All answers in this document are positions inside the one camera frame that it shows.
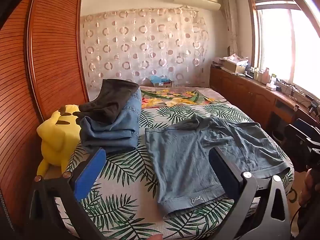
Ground white plastic bottle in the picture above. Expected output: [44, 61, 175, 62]
[261, 67, 272, 83]

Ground teal pants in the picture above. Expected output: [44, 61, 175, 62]
[145, 114, 294, 219]

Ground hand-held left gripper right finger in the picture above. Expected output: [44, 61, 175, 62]
[209, 147, 290, 240]

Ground person's right hand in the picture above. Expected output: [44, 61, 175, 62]
[299, 169, 320, 207]

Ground yellow plush toy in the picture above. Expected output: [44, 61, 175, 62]
[37, 104, 82, 176]

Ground white power strip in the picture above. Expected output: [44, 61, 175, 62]
[279, 80, 308, 96]

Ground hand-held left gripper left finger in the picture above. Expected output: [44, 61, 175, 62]
[27, 147, 107, 240]

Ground floral blanket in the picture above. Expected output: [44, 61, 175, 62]
[139, 86, 227, 109]

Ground folded blue jeans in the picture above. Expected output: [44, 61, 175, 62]
[79, 89, 142, 154]

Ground cardboard box with blue cloth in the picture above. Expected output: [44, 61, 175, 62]
[149, 75, 173, 88]

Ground white tissue box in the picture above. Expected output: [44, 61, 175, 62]
[266, 74, 282, 90]

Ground circle patterned curtain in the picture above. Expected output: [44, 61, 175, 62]
[80, 7, 210, 92]

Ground open cardboard box with papers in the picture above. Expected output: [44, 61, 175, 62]
[222, 54, 249, 74]

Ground wooden side cabinet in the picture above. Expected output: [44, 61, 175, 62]
[209, 65, 320, 140]

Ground folded dark brown pants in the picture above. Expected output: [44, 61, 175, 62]
[76, 79, 140, 124]

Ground wooden framed window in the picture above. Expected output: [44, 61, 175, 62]
[246, 0, 320, 100]

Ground leaf print bedsheet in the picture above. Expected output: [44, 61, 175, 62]
[54, 102, 295, 240]

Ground wooden slatted wardrobe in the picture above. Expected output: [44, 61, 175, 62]
[0, 0, 90, 230]

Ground white window curtain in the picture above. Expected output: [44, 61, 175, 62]
[221, 0, 240, 58]

